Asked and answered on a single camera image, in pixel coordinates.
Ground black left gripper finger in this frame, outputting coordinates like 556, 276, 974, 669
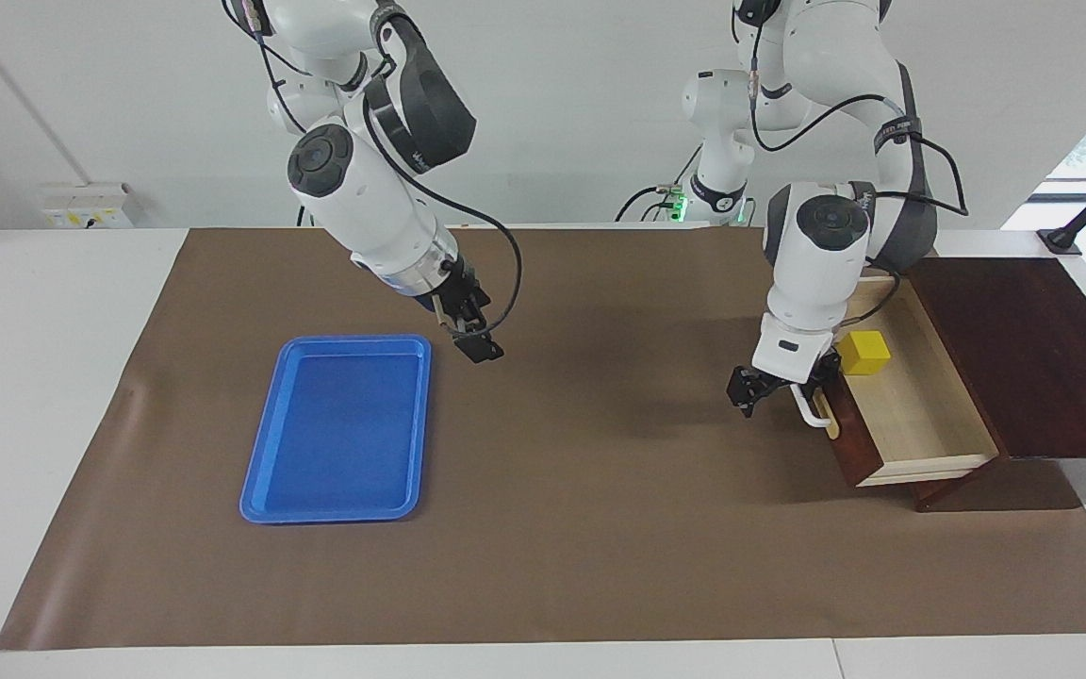
728, 368, 777, 421
810, 356, 845, 399

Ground white drawer handle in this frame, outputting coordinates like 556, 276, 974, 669
790, 381, 841, 441

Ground yellow cube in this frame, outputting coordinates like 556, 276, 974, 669
836, 329, 894, 379

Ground wooden drawer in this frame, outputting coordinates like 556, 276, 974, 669
824, 272, 1002, 489

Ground blue plastic tray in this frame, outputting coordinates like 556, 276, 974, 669
239, 333, 434, 526

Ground brown table mat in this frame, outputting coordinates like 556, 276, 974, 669
0, 225, 1086, 653

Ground dark wooden cabinet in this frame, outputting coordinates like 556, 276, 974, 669
909, 256, 1086, 514

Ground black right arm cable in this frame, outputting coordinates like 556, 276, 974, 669
221, 0, 525, 342

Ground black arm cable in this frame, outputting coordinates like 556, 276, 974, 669
221, 0, 525, 342
732, 0, 970, 279

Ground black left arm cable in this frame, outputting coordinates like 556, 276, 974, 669
732, 0, 970, 279

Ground white wall socket box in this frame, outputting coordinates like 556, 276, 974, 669
41, 181, 135, 230

